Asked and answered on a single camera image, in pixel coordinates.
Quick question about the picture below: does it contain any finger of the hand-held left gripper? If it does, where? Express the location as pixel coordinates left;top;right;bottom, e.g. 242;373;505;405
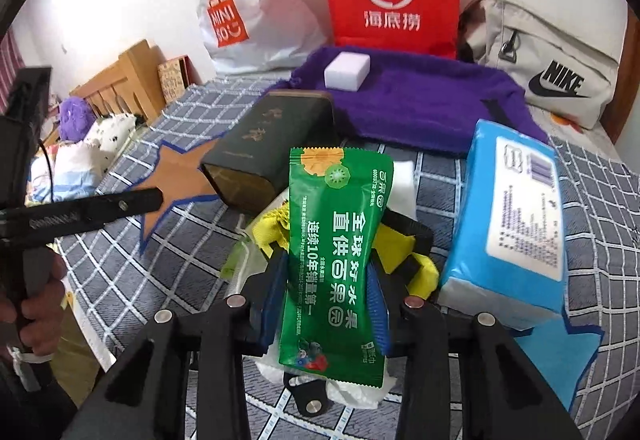
82;188;165;227

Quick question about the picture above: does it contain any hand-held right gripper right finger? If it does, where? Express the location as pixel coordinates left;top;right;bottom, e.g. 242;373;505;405
365;265;583;440

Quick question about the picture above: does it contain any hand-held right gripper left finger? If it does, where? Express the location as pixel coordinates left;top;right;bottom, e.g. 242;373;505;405
62;247;291;440

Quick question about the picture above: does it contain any green snack packet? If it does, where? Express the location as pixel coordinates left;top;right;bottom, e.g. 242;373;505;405
277;146;396;388

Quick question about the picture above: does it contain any person's left forearm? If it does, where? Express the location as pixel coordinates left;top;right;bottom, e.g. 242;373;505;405
0;350;96;440

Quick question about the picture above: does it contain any beige shoulder bag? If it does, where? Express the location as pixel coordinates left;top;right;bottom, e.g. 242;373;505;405
457;0;618;131

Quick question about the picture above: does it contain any person's left hand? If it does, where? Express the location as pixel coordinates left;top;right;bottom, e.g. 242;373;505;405
0;260;68;357

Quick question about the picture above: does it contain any clear plastic bag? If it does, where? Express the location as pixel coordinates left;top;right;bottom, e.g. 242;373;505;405
220;220;273;291

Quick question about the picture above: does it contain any pale blue pillow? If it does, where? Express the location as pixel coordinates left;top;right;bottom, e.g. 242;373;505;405
30;140;106;203

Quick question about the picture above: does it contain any purple plush toy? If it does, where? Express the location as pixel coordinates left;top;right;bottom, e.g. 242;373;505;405
59;96;97;142

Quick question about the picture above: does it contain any brown star cutout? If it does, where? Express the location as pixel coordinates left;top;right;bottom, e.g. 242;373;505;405
135;140;236;261

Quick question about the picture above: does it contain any yellow mesh bag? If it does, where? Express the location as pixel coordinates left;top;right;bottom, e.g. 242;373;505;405
252;202;441;298

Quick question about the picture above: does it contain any white spotted pillow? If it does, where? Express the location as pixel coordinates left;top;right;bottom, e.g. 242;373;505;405
85;114;138;156

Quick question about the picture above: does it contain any grey checked blanket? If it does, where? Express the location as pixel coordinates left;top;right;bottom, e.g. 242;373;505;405
52;75;640;440

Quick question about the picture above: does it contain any striped curtain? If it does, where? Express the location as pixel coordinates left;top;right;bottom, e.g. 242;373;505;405
0;30;26;76

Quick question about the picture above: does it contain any wooden headboard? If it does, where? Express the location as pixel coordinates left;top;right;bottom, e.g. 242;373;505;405
75;39;168;126

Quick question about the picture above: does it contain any small patterned book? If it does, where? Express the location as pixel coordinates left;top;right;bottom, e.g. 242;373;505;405
157;56;191;103

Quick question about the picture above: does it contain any blue tissue pack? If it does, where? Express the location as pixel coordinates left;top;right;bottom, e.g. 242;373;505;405
437;119;568;331

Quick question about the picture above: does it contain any dark green box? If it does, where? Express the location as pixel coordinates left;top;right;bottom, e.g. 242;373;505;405
200;90;335;213

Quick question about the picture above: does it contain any blue star cutout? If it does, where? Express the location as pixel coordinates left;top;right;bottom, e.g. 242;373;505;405
515;305;606;413

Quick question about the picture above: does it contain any purple fleece cloth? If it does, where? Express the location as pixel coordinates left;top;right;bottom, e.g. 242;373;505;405
272;45;551;158

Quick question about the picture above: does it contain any white sponge block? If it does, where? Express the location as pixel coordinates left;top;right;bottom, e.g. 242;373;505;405
324;52;372;92

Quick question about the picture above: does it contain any white printed bedsheet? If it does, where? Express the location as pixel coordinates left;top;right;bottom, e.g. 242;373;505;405
525;102;621;146

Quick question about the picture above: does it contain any black cable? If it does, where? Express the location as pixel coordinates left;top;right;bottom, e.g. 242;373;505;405
39;140;57;207

